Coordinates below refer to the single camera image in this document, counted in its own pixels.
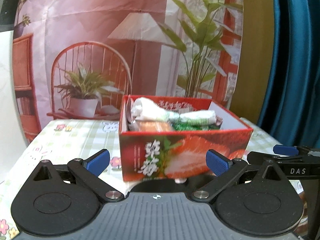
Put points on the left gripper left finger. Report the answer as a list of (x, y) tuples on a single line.
[(86, 173)]

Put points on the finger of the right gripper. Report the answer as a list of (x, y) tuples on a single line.
[(257, 158), (285, 150)]

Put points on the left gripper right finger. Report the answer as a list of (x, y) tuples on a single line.
[(227, 174)]

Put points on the printed living room backdrop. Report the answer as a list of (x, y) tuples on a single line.
[(76, 59)]

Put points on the blue curtain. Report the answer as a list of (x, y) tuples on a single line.
[(290, 110)]

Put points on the green checkered tablecloth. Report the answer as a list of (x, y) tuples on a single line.
[(59, 142)]

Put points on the white green wrapped packet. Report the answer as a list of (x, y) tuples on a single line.
[(199, 118)]

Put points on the green plastic packet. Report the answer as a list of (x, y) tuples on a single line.
[(178, 126)]

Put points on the orange packet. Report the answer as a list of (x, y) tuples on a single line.
[(154, 126)]

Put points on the red strawberry cardboard box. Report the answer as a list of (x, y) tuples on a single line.
[(149, 155)]

